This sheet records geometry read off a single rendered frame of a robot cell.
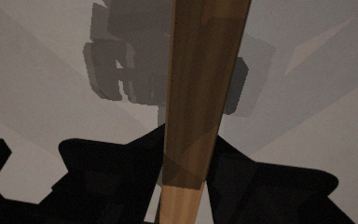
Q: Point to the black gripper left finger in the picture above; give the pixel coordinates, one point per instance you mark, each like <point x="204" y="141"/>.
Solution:
<point x="139" y="161"/>

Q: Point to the long wooden board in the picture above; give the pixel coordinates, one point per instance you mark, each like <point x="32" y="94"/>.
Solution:
<point x="205" y="42"/>

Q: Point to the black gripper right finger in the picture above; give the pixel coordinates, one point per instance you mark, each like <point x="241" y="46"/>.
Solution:
<point x="233" y="178"/>

